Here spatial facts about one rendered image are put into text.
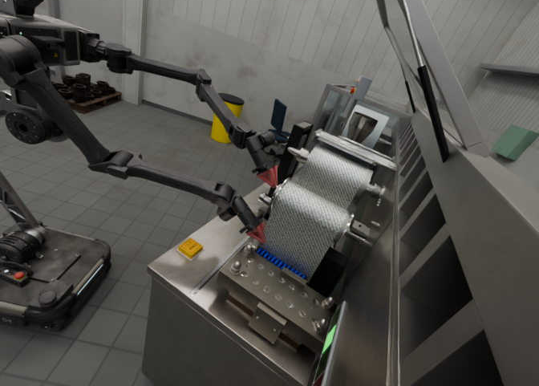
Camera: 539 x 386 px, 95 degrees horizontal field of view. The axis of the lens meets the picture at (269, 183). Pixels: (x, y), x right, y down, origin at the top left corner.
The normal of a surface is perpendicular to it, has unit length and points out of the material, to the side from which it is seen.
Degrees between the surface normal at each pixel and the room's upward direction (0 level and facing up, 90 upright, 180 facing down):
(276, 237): 90
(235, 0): 90
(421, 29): 90
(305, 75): 90
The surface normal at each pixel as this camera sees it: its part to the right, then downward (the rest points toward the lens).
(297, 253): -0.43, 0.32
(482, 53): -0.06, 0.48
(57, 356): 0.30, -0.83
